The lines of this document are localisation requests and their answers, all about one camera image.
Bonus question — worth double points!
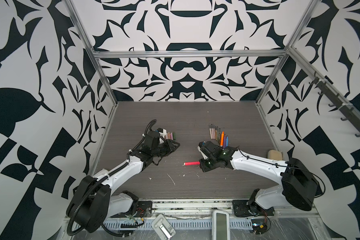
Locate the orange marker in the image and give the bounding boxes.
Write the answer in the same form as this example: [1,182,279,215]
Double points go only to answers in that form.
[220,131,225,148]

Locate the red pink marker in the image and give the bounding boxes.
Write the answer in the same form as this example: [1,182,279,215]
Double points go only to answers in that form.
[183,162,200,166]

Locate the purple marker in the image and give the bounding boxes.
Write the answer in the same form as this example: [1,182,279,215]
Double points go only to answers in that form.
[223,134,227,149]

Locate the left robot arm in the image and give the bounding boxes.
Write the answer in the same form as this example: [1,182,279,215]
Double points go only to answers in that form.
[66,129,180,236]

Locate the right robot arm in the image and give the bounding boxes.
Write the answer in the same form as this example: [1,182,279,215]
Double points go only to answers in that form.
[198,141,320,216]

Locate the beige sponge block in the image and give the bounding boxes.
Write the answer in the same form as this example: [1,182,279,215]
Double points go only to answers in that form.
[267,150,283,161]

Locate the white tablet device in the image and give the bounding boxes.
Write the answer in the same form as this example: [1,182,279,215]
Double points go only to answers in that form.
[212,210,231,240]

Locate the green lit circuit board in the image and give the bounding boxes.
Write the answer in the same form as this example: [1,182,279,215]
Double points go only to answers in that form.
[251,218,272,235]

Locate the white clamp device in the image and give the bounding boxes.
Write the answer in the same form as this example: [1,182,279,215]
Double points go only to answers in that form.
[152,214,176,240]

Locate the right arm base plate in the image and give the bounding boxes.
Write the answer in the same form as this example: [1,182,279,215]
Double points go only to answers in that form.
[232,200,275,218]

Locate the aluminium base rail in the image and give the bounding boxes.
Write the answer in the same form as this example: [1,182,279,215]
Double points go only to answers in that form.
[141,199,320,219]

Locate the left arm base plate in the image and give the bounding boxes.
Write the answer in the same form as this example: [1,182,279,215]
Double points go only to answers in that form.
[131,201,153,218]

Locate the left circuit board wires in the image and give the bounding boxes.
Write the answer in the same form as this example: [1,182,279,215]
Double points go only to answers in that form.
[119,217,145,230]

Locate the black hook rail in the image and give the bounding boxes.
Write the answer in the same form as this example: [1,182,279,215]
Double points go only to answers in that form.
[308,72,360,138]

